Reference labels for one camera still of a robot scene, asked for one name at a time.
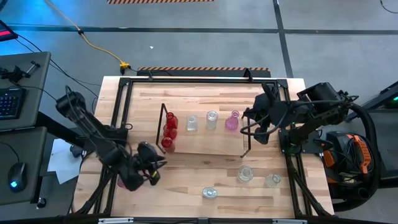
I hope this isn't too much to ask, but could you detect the yellow extension cable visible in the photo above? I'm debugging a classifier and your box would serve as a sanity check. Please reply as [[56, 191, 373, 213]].
[[45, 0, 131, 71]]

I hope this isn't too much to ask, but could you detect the black corrugated hose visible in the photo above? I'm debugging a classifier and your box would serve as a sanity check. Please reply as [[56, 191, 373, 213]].
[[323, 99, 382, 213]]

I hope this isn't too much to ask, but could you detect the white paper sheet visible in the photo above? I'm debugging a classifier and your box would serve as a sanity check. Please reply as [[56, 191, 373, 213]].
[[46, 138, 83, 185]]

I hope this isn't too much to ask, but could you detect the red round-bellied glass vase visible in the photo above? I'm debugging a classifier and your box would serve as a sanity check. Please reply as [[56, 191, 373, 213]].
[[163, 124, 178, 140]]

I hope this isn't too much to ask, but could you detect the black clamp tool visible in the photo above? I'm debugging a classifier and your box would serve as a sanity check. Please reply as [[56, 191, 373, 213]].
[[0, 60, 41, 85]]

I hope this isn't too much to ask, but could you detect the hazard striped black floor mat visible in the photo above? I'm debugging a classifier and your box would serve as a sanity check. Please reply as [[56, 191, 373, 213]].
[[136, 66, 272, 78]]

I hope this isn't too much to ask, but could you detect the black screen with red glow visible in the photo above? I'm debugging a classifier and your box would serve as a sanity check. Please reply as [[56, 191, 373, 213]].
[[0, 19, 19, 43]]

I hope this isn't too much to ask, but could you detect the black backlit keyboard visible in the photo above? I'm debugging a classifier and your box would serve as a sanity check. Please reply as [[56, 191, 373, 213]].
[[0, 86, 27, 121]]

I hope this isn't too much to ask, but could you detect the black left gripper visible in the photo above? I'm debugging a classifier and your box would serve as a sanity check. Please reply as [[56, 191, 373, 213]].
[[136, 141, 168, 187]]

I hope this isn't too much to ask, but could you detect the black computer mouse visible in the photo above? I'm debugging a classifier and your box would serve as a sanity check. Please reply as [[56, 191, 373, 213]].
[[6, 162, 28, 193]]

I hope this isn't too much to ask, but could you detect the black equipment stand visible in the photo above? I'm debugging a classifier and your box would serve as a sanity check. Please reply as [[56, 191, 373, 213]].
[[341, 80, 398, 124]]

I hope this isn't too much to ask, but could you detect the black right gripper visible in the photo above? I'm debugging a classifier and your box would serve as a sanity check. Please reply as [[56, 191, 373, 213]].
[[244, 83, 282, 144]]

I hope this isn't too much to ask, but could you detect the wide clear diamond-cut vase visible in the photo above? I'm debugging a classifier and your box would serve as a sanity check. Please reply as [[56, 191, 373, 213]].
[[236, 165, 254, 184]]

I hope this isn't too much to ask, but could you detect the grey desk panel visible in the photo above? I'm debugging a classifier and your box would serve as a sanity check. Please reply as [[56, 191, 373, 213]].
[[0, 126, 48, 206], [0, 51, 52, 131]]

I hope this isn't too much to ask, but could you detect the clear diamond-cut square vase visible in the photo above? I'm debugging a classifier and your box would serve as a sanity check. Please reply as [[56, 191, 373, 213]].
[[186, 114, 200, 132]]

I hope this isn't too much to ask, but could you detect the pink ribbed bottle vase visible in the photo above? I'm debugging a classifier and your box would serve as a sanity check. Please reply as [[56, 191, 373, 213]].
[[224, 110, 240, 131]]

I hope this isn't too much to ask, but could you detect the wooden shelf black metal frame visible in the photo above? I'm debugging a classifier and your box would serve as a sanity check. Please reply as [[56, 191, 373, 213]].
[[155, 103, 251, 159]]

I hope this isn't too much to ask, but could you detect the wide clear ribbed glass vase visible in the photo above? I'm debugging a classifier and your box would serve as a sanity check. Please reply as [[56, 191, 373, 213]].
[[201, 186, 219, 200]]

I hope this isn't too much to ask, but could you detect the red ribbed bottle vase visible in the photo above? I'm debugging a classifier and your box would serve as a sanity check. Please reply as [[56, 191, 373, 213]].
[[165, 111, 179, 129]]

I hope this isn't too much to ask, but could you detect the black and orange machine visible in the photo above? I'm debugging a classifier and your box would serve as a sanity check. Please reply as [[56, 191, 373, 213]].
[[322, 130, 374, 194]]

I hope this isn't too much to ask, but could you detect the small clear glass vase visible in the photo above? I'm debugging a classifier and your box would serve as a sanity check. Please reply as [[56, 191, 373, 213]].
[[264, 173, 282, 189]]

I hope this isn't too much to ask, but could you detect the silver metal bracket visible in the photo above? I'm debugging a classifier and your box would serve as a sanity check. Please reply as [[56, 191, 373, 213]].
[[272, 219, 308, 224], [98, 217, 134, 224]]

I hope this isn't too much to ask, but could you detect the black aluminium table frame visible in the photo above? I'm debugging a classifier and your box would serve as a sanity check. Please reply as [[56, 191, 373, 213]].
[[71, 76, 335, 224]]

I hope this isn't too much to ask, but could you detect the tall clear glass vase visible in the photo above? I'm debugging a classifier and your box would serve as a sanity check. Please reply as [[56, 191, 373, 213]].
[[205, 110, 219, 131]]

